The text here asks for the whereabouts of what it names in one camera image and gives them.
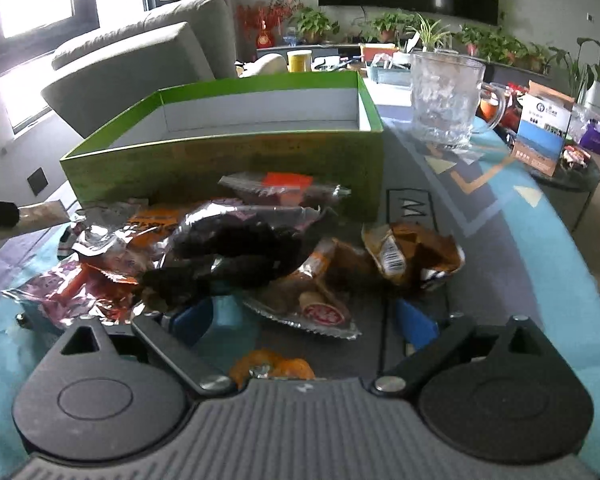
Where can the sausage packet with red label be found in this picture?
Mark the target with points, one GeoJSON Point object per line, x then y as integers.
{"type": "Point", "coordinates": [315, 305]}

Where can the clear glass mug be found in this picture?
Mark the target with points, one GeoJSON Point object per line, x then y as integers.
{"type": "Point", "coordinates": [445, 95]}

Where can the blue and white carton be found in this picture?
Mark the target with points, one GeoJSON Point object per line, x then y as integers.
{"type": "Point", "coordinates": [542, 130]}

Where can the green potted plant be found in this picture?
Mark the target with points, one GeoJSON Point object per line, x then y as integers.
{"type": "Point", "coordinates": [390, 25]}
{"type": "Point", "coordinates": [315, 22]}
{"type": "Point", "coordinates": [485, 42]}

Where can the clear packet with orange label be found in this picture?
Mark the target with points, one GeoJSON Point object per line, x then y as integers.
{"type": "Point", "coordinates": [285, 184]}

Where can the orange foil snack packet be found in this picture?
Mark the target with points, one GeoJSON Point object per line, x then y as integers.
{"type": "Point", "coordinates": [145, 225]}

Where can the yellow cup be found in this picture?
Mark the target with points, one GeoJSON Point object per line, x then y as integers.
{"type": "Point", "coordinates": [300, 61]}

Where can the grey television cabinet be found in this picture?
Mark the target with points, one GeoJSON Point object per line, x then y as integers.
{"type": "Point", "coordinates": [275, 53]}

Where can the white cloth bundle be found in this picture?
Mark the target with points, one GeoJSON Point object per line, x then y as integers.
{"type": "Point", "coordinates": [265, 66]}

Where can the red flower arrangement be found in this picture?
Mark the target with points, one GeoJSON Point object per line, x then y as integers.
{"type": "Point", "coordinates": [265, 17]}

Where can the orange bottle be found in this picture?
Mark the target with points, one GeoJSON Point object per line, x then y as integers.
{"type": "Point", "coordinates": [489, 107]}

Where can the green cardboard box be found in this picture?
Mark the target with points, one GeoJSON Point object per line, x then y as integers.
{"type": "Point", "coordinates": [205, 160]}

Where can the teal tray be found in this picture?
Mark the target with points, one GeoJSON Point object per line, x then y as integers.
{"type": "Point", "coordinates": [387, 74]}

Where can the teal patterned table mat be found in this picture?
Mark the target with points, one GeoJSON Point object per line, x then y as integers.
{"type": "Point", "coordinates": [480, 240]}

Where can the purple box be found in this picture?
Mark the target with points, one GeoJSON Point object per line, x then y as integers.
{"type": "Point", "coordinates": [596, 140]}

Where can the small orange snack packet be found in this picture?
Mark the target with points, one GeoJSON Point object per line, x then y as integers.
{"type": "Point", "coordinates": [275, 366]}

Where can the tall leafy plant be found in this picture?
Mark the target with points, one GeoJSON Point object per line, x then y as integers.
{"type": "Point", "coordinates": [577, 67]}

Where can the grey sofa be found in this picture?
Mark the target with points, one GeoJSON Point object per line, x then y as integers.
{"type": "Point", "coordinates": [145, 65]}

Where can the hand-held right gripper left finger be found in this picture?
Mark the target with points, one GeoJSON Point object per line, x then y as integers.
{"type": "Point", "coordinates": [194, 321]}

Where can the dark round side table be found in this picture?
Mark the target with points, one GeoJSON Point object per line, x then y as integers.
{"type": "Point", "coordinates": [570, 180]}

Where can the spider plant in pot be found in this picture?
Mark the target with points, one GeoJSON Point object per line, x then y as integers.
{"type": "Point", "coordinates": [430, 32]}

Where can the black wall socket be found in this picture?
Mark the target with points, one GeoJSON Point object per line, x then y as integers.
{"type": "Point", "coordinates": [37, 181]}

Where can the clear packet of dark snack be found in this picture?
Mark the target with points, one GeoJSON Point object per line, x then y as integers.
{"type": "Point", "coordinates": [205, 275]}

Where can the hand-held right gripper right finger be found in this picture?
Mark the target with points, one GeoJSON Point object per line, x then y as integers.
{"type": "Point", "coordinates": [414, 325]}

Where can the brown snack packet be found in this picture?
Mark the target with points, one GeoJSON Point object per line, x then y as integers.
{"type": "Point", "coordinates": [420, 252]}

